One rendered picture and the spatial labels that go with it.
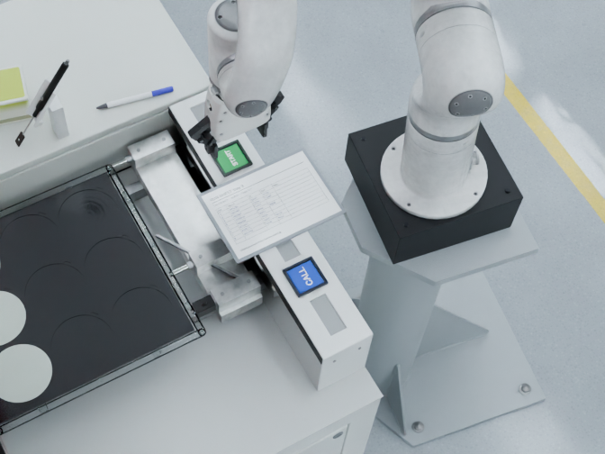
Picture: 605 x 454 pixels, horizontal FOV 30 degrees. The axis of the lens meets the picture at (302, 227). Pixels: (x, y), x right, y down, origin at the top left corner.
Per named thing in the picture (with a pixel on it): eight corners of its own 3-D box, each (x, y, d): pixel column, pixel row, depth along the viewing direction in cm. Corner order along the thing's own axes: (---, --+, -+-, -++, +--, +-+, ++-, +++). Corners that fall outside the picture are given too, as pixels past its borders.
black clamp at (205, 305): (197, 319, 189) (197, 312, 187) (192, 308, 190) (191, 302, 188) (216, 310, 190) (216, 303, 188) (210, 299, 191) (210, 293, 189)
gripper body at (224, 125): (218, 110, 170) (219, 150, 180) (277, 84, 173) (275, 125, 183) (195, 74, 173) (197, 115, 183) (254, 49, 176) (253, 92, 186)
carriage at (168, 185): (221, 323, 193) (221, 316, 190) (129, 163, 207) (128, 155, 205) (262, 304, 195) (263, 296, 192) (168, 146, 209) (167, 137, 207)
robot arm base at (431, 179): (471, 122, 207) (484, 59, 191) (499, 210, 198) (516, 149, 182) (370, 139, 205) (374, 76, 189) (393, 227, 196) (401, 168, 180)
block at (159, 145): (136, 168, 203) (134, 159, 201) (128, 155, 205) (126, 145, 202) (176, 151, 206) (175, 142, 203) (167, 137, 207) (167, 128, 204)
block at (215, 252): (197, 276, 194) (196, 267, 191) (188, 259, 195) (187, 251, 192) (239, 256, 196) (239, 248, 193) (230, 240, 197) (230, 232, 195)
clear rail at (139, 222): (200, 339, 187) (200, 335, 186) (104, 167, 202) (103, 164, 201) (208, 335, 187) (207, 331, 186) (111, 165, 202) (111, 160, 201)
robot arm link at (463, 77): (474, 79, 189) (493, -20, 168) (494, 171, 179) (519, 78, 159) (401, 86, 188) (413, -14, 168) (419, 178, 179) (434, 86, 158)
